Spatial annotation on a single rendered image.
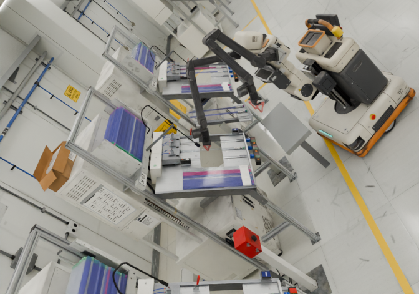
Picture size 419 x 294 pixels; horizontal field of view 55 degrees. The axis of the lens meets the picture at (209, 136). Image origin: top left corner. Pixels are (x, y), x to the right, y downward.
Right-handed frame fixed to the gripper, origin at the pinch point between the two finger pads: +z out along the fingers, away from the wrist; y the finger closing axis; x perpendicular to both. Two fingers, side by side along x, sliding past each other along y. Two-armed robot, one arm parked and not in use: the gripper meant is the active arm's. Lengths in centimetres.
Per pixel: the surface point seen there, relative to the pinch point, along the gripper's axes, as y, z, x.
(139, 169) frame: 39, -20, -48
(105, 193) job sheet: 48, -11, -73
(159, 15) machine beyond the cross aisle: -452, 26, -58
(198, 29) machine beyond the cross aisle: -447, 59, 7
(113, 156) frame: 38, -33, -63
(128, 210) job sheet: 49, 8, -61
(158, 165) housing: 25.3, -10.8, -36.7
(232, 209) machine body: 39, 31, 13
